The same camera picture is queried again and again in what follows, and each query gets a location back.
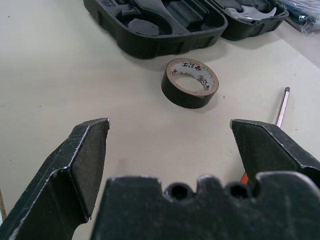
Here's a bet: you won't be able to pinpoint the black tool case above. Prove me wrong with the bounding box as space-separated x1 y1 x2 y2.
82 0 290 60

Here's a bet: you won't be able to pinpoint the black tape roll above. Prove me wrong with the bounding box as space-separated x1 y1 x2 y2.
161 57 219 110

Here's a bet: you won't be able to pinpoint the long black orange screwdriver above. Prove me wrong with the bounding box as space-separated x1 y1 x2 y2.
239 86 291 186

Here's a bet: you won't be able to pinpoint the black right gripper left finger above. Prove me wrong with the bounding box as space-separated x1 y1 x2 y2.
0 117 111 240

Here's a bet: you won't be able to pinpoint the folded dark blue jeans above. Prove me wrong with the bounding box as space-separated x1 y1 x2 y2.
274 0 320 36

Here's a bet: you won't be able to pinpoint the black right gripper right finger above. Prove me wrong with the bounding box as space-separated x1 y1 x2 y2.
230 118 320 186

